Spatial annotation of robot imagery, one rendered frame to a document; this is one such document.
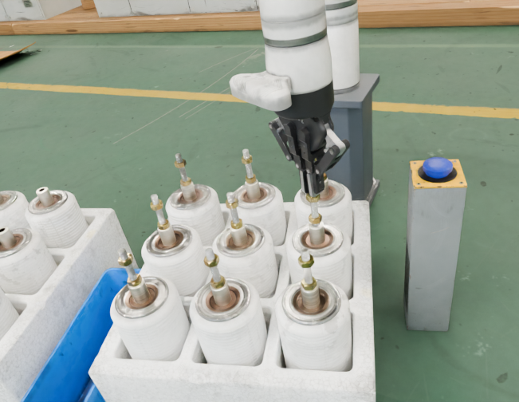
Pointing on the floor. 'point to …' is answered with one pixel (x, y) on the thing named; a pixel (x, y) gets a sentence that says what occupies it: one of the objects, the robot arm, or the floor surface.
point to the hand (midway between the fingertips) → (312, 180)
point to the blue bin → (80, 347)
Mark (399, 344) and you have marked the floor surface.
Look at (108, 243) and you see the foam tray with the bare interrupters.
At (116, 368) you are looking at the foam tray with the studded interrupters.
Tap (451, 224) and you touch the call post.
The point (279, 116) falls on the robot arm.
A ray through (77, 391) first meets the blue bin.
